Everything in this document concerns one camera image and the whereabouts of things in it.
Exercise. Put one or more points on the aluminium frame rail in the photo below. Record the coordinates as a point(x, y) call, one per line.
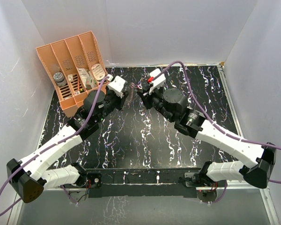
point(238, 204)

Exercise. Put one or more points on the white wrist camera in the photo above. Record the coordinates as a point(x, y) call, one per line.
point(116, 84)
point(155, 80)

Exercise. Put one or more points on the small red-white box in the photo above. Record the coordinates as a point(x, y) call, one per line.
point(72, 77)

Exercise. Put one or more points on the peach desk organizer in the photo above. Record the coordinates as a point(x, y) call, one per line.
point(66, 55)

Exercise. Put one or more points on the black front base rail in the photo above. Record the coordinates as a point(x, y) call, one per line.
point(149, 182)

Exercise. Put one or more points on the oval white tin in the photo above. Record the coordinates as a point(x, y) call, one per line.
point(98, 72)

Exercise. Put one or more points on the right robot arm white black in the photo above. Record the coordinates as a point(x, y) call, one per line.
point(254, 163)

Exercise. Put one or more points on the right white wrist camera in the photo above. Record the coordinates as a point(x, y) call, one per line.
point(155, 80)

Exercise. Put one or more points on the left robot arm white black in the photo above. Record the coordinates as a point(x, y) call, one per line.
point(32, 175)

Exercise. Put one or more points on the grey round jar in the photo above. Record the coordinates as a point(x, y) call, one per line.
point(59, 79)

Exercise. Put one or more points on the red keyring with keys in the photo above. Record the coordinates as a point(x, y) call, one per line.
point(133, 88)

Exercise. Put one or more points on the white small boxes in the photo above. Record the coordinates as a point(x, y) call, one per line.
point(87, 79)

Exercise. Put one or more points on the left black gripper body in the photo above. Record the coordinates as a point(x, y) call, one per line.
point(112, 101)

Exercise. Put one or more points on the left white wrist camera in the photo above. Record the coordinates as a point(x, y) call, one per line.
point(116, 84)

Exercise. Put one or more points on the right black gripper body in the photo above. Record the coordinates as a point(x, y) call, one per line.
point(156, 100)

